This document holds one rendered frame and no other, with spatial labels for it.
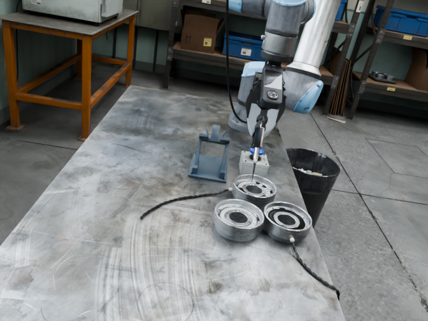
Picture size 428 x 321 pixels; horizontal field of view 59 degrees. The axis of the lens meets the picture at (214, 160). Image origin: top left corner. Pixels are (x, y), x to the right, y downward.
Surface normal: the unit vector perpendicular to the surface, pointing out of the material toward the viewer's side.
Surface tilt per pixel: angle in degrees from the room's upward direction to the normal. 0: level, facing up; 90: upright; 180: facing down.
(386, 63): 90
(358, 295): 0
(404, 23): 90
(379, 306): 0
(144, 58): 90
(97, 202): 0
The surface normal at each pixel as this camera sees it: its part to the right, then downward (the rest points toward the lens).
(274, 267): 0.16, -0.88
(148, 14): -0.02, 0.45
